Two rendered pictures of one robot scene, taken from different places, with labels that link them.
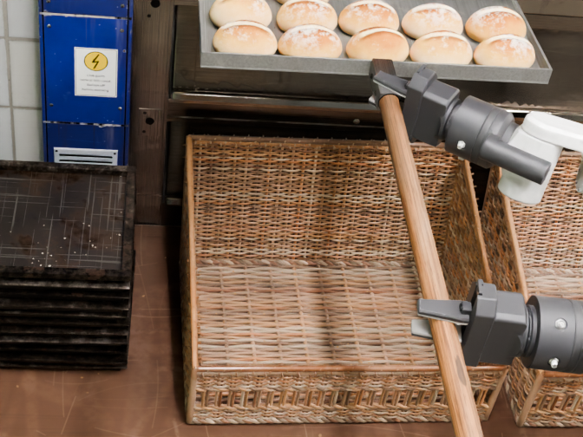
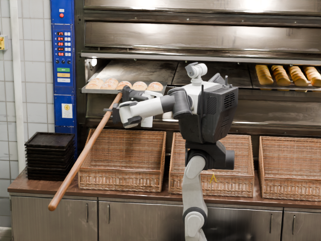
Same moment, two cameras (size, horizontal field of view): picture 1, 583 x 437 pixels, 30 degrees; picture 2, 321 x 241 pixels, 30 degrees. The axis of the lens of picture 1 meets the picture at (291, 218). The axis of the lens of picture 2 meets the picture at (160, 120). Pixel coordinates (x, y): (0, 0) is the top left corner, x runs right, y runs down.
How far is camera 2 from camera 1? 265 cm
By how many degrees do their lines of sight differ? 29
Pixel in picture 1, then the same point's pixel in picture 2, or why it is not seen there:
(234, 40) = (89, 86)
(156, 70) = (82, 111)
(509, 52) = (153, 87)
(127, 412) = not seen: hidden behind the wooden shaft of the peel
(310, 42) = (106, 86)
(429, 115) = (127, 94)
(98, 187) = (64, 136)
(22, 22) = (50, 98)
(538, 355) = not seen: hidden behind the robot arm
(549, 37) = not seen: hidden behind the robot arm
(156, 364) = (75, 180)
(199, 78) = (92, 112)
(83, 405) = (53, 185)
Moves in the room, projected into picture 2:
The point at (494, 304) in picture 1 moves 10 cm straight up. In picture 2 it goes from (116, 105) to (116, 88)
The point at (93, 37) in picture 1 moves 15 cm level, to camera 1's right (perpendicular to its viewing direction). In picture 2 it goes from (66, 101) to (85, 103)
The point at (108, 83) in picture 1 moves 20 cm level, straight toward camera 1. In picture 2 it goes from (69, 114) to (64, 122)
